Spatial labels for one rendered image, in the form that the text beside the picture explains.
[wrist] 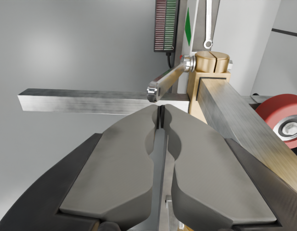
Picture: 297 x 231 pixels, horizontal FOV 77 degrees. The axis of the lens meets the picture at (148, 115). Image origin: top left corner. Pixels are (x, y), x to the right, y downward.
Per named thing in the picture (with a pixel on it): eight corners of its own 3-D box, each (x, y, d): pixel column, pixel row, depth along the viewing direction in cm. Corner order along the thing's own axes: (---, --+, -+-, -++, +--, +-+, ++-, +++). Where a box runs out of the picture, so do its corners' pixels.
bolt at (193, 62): (172, 62, 41) (180, 73, 27) (173, 50, 40) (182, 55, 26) (181, 63, 41) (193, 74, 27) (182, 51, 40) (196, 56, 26)
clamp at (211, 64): (182, 122, 36) (185, 137, 32) (192, 50, 29) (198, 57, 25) (210, 123, 36) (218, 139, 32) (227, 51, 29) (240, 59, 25)
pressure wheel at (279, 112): (228, 113, 38) (254, 151, 28) (239, 74, 33) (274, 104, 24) (268, 114, 37) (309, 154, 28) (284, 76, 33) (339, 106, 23)
